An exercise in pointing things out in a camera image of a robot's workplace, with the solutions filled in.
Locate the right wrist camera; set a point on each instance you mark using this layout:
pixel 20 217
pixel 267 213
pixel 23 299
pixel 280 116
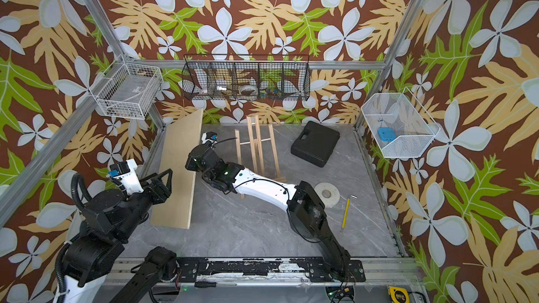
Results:
pixel 209 138

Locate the yellow tape measure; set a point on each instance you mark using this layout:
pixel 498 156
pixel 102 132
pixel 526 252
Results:
pixel 398 295

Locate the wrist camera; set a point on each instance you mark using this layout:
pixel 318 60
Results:
pixel 209 138
pixel 124 175

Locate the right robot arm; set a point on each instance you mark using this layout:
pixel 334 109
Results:
pixel 304 208

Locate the light wooden board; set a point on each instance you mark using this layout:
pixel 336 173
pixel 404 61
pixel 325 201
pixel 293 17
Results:
pixel 181 137

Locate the black plastic case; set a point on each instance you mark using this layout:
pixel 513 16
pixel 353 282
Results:
pixel 315 144

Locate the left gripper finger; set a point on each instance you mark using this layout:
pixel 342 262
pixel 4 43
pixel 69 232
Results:
pixel 164 189
pixel 164 178

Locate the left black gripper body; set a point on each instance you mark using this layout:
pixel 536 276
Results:
pixel 149 197

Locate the white wire basket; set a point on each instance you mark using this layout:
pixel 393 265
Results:
pixel 415 127
pixel 127 89

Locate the white wire basket left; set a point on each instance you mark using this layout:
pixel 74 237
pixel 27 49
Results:
pixel 127 89

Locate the white tape roll in basket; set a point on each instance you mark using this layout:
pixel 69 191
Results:
pixel 248 90

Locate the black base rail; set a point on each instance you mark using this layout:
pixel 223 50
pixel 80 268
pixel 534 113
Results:
pixel 310 269

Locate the black wire basket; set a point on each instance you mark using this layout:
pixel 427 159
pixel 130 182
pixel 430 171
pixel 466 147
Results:
pixel 277 77

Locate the yellow pencil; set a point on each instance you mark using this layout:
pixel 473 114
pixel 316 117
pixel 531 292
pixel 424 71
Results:
pixel 346 211

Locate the wooden easel frame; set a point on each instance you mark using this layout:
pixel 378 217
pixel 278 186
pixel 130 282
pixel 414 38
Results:
pixel 255 141

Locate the white wire basket right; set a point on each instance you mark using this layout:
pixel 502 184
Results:
pixel 415 127

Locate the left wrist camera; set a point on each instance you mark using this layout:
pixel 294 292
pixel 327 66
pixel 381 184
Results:
pixel 124 175

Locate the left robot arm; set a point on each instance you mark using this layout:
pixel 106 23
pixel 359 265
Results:
pixel 110 218

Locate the blue sponge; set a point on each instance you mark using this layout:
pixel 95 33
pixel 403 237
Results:
pixel 387 135

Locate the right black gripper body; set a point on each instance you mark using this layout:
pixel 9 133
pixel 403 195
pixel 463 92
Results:
pixel 194 164

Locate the black screwdriver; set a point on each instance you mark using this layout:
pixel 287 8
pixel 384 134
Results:
pixel 206 284

